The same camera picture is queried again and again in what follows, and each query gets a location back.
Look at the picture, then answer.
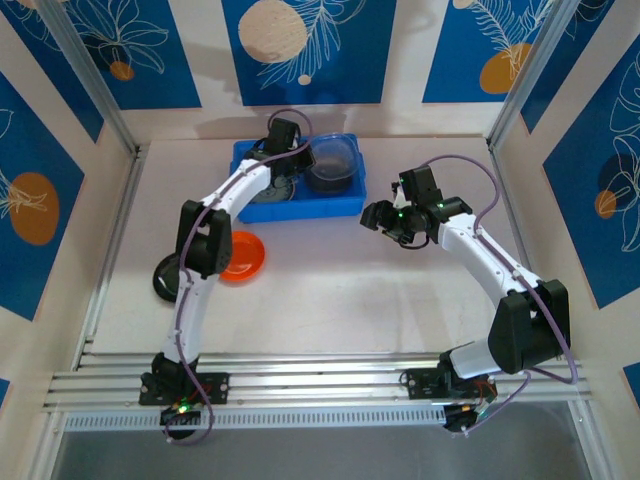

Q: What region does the dark blue patterned round plate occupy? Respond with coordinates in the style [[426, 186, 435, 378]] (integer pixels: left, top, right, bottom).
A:
[[252, 172, 297, 205]]

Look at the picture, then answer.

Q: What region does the grey clear square plate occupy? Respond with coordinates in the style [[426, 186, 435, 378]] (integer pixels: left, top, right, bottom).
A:
[[308, 132, 359, 180]]

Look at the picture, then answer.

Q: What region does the blue plastic bin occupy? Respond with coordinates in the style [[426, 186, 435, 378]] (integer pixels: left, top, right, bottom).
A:
[[229, 133, 370, 225]]

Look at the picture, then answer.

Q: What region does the orange round plate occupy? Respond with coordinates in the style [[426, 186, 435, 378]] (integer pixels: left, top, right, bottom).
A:
[[218, 230, 267, 285]]

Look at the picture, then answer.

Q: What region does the black round plate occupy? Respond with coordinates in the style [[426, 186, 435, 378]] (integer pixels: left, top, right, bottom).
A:
[[151, 253, 184, 304]]

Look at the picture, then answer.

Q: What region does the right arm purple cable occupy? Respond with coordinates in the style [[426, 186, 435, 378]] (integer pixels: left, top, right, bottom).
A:
[[422, 153, 584, 439]]

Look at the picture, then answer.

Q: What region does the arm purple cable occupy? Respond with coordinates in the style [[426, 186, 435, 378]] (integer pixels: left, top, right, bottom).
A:
[[163, 107, 316, 447], [422, 153, 584, 439]]

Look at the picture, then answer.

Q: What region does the blue floral wall panel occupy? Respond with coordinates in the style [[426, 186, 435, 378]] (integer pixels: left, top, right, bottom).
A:
[[222, 0, 399, 107], [542, 49, 640, 311], [422, 0, 551, 105], [64, 0, 203, 110], [0, 72, 86, 321]]

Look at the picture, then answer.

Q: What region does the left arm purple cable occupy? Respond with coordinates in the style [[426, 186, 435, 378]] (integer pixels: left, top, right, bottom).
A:
[[163, 107, 316, 447]]

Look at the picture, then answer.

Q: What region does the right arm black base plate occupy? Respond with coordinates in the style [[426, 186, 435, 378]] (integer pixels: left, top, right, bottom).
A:
[[405, 367, 499, 401]]

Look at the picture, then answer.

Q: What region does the aluminium side rail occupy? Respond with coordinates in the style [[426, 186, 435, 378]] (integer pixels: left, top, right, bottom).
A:
[[74, 144, 149, 371]]

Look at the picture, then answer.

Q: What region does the aluminium rail frame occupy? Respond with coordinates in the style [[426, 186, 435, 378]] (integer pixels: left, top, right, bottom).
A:
[[42, 352, 594, 414]]

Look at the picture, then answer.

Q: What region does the aluminium corner post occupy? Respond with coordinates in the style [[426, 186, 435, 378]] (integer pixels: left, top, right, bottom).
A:
[[37, 0, 140, 156], [487, 0, 617, 151]]

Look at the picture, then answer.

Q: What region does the white slotted cable duct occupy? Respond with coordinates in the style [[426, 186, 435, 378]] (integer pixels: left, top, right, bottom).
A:
[[64, 405, 451, 432]]

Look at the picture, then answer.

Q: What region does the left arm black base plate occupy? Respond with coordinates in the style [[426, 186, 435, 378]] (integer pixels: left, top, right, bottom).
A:
[[138, 372, 231, 406]]

